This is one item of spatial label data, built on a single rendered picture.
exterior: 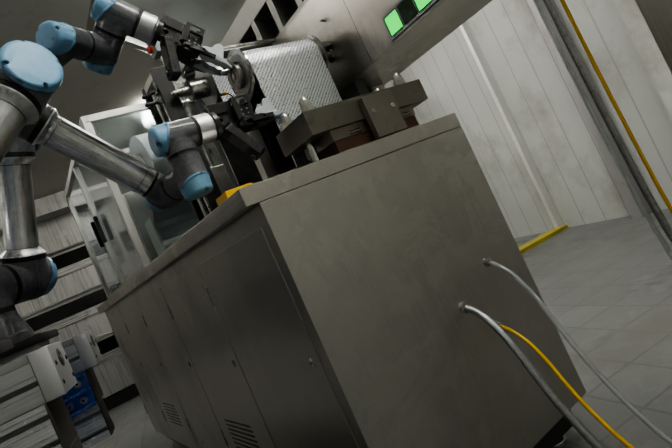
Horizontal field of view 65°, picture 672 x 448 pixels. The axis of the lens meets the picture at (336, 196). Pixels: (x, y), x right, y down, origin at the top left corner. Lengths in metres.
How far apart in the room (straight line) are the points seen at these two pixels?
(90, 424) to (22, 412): 0.51
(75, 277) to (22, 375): 5.11
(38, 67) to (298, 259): 0.63
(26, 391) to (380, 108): 0.95
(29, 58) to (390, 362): 0.94
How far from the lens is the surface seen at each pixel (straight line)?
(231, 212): 1.11
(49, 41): 1.40
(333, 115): 1.28
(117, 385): 6.18
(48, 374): 1.08
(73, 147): 1.34
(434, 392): 1.22
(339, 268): 1.10
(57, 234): 6.25
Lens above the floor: 0.75
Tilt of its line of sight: 3 degrees up
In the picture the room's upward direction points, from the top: 24 degrees counter-clockwise
